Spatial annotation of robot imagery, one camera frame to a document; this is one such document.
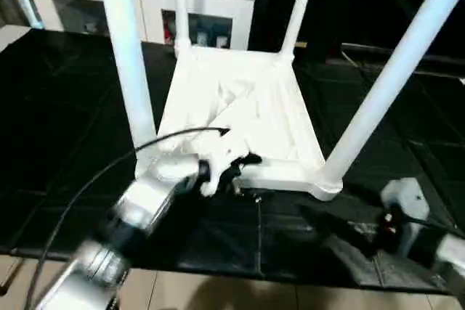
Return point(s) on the white plastic table leg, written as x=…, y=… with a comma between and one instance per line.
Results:
x=131, y=70
x=298, y=12
x=392, y=78
x=182, y=12

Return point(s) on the red bottle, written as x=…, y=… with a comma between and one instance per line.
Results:
x=168, y=33

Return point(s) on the black work mat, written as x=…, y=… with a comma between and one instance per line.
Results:
x=58, y=121

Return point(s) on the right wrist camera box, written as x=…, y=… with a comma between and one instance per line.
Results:
x=407, y=197

